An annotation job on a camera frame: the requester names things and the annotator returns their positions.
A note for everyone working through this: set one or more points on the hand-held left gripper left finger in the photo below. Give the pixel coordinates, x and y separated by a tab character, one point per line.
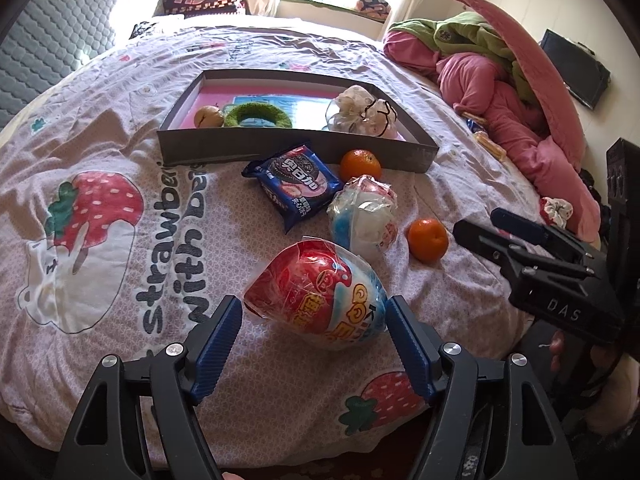
220	341

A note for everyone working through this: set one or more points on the clear bag with white cloth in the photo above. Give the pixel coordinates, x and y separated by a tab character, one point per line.
360	110

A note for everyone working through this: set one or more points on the pink quilt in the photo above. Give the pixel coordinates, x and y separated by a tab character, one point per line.
500	105

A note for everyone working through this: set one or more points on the grey quilted headboard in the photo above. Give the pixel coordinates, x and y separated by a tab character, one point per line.
50	35

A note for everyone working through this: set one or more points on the blue white toy egg packet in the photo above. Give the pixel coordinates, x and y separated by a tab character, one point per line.
362	217

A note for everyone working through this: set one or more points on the yellow biscuit packet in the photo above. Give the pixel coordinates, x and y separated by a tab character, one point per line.
489	145

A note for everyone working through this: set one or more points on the black flat screen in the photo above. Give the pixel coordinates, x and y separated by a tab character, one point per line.
575	67

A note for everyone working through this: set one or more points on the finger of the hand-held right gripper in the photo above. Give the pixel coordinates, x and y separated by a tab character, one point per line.
482	242
517	223

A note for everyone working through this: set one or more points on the orange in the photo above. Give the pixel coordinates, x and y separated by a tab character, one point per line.
360	165
427	240

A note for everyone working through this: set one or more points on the strawberry printed blanket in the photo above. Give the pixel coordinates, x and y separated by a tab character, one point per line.
150	110

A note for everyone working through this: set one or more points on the green garment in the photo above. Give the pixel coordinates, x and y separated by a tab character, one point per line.
465	32

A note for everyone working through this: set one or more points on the red white scrunchie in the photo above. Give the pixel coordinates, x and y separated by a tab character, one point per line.
556	210

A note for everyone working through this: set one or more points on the small blue snack packet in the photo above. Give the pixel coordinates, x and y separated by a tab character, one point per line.
475	122

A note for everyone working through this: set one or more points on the person's right hand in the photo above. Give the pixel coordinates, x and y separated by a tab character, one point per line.
557	352

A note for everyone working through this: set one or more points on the small brown fruit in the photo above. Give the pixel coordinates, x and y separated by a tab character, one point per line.
209	117

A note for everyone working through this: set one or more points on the long pink pillow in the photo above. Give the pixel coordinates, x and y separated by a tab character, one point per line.
530	60

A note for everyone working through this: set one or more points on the dark patterned clothes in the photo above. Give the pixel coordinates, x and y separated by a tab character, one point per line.
146	29

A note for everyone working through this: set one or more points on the grey shallow cardboard box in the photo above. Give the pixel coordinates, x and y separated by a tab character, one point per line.
200	147

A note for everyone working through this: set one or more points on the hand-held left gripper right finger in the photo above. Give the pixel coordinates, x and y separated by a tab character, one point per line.
407	346

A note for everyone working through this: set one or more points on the folded patterned blanket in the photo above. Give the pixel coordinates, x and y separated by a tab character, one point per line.
372	8

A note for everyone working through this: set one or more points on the red toy egg packet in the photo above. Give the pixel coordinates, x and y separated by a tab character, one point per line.
320	295

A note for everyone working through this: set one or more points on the blue cookie packet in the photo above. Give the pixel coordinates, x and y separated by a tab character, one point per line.
292	182

